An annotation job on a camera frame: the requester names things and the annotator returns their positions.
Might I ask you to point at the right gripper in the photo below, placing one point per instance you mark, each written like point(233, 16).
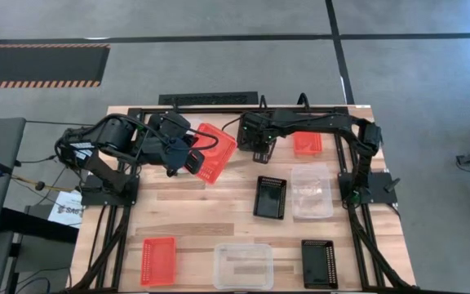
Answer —
point(257, 130)

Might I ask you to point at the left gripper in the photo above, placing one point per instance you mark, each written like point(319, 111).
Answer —
point(171, 139)

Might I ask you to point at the orange plastic basket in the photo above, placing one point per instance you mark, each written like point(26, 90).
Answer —
point(158, 261)
point(307, 143)
point(216, 151)

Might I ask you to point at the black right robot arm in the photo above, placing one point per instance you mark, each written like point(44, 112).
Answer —
point(320, 120)

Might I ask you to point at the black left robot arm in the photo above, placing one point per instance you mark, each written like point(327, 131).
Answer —
point(112, 134)

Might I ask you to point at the black power strip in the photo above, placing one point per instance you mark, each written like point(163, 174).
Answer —
point(208, 98)

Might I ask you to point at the white printed paper sign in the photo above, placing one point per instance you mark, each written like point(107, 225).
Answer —
point(65, 204)

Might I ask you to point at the black hazard-striped floor mat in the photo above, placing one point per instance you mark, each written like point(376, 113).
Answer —
point(35, 65)

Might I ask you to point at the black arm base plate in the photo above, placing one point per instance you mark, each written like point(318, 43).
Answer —
point(379, 192)
point(96, 199)

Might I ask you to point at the black aluminium rig frame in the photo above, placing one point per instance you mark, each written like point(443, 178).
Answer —
point(103, 245)

